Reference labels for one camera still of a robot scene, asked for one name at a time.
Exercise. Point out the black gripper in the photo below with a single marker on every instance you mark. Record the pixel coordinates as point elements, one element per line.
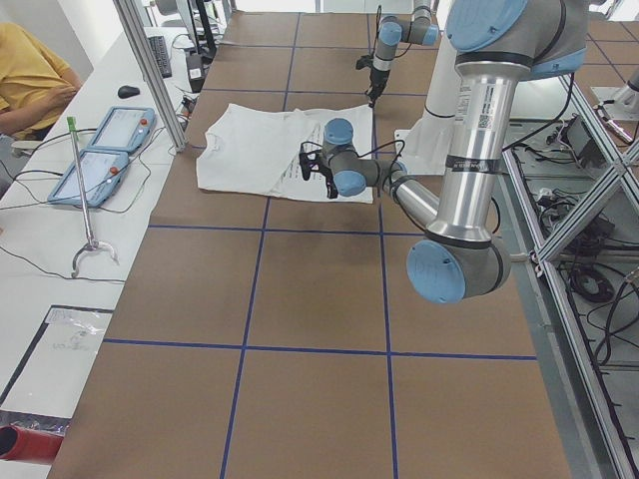
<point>376,81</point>
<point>327,178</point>

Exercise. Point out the white long-sleeve printed shirt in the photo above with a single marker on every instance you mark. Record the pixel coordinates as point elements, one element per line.
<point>255,152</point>

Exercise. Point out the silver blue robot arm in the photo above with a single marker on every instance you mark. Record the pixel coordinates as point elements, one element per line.
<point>496,45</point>
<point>420,29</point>

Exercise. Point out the upper blue teach pendant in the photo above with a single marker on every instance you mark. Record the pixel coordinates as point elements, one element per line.
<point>124,129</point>

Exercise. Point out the blue teach pendant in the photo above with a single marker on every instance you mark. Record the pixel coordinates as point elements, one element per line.
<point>102,173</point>
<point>124,129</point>

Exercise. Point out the black keyboard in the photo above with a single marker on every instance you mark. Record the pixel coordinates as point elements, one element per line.
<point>160,53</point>

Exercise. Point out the black computer mouse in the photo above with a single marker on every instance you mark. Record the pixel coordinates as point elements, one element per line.
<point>126,91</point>

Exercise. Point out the lower blue teach pendant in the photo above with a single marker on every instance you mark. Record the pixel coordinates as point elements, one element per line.
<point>102,173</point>

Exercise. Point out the metal reacher grabber tool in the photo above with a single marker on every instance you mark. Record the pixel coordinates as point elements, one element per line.
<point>91,244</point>

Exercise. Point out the clear plastic bag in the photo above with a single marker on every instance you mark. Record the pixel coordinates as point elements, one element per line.
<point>70,329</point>

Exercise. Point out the person in yellow shirt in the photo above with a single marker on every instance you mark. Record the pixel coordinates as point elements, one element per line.
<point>37,85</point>

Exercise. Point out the red cylinder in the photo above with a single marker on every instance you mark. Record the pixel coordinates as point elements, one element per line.
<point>29,445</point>

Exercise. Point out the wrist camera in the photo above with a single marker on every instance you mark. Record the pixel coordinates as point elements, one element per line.
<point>364,61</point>
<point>308,164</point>

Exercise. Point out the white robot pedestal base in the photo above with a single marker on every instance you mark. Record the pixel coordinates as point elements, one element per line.
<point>426,144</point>

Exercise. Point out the aluminium frame post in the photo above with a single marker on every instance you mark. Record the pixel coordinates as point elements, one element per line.
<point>136,35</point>

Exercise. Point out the aluminium frame rail structure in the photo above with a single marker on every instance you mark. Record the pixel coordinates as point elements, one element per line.
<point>570,191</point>

